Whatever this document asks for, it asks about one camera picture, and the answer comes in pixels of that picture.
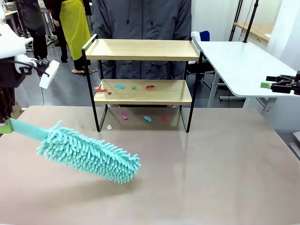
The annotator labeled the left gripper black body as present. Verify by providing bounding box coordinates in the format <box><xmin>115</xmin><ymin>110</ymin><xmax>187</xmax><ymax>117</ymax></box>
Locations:
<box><xmin>0</xmin><ymin>57</ymin><xmax>25</xmax><ymax>89</ymax></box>

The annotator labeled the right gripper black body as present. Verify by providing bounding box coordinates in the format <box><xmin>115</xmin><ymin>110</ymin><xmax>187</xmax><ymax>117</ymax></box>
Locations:
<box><xmin>294</xmin><ymin>70</ymin><xmax>300</xmax><ymax>96</ymax></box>

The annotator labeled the teal chenille duster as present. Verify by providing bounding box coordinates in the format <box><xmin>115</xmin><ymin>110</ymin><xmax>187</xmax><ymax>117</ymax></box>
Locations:
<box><xmin>9</xmin><ymin>117</ymin><xmax>142</xmax><ymax>185</ymax></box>

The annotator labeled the brown cardboard box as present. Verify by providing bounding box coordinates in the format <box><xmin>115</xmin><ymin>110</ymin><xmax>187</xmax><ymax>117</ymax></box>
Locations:
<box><xmin>11</xmin><ymin>99</ymin><xmax>24</xmax><ymax>119</ymax></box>

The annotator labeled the large white side table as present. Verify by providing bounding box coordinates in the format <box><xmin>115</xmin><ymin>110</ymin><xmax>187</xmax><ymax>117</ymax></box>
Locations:
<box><xmin>191</xmin><ymin>35</ymin><xmax>300</xmax><ymax>118</ymax></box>

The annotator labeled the light wooden background table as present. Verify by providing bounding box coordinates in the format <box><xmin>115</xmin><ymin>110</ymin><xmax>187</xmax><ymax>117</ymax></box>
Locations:
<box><xmin>233</xmin><ymin>22</ymin><xmax>275</xmax><ymax>43</ymax></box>

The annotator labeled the white background desk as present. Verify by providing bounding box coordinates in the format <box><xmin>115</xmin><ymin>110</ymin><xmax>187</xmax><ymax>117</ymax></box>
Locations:
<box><xmin>3</xmin><ymin>9</ymin><xmax>19</xmax><ymax>36</ymax></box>

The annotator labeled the black stand pole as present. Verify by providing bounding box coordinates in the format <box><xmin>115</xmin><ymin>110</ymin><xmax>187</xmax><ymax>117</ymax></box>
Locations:
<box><xmin>243</xmin><ymin>0</ymin><xmax>260</xmax><ymax>44</ymax></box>

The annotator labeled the person in dark clothes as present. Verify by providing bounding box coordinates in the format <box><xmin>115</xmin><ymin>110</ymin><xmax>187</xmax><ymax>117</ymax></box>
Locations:
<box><xmin>15</xmin><ymin>0</ymin><xmax>49</xmax><ymax>71</ymax></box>

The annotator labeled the black tripod stand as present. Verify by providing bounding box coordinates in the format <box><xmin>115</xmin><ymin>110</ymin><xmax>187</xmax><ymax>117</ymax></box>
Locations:
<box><xmin>229</xmin><ymin>0</ymin><xmax>244</xmax><ymax>42</ymax></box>

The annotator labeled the person in yellow apron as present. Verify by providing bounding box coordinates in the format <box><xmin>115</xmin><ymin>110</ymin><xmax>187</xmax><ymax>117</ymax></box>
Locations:
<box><xmin>43</xmin><ymin>0</ymin><xmax>97</xmax><ymax>77</ymax></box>

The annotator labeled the person in grey jacket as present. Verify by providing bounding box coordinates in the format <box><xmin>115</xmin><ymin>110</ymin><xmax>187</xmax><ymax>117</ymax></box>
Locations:
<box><xmin>92</xmin><ymin>0</ymin><xmax>193</xmax><ymax>80</ymax></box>

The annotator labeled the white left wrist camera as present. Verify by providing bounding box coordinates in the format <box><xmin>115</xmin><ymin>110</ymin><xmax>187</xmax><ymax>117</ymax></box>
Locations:
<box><xmin>14</xmin><ymin>55</ymin><xmax>60</xmax><ymax>89</ymax></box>

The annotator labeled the two-tier wooden shelf black frame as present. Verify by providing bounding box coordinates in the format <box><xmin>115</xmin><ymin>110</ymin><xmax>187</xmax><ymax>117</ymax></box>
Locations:
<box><xmin>82</xmin><ymin>34</ymin><xmax>203</xmax><ymax>134</ymax></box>

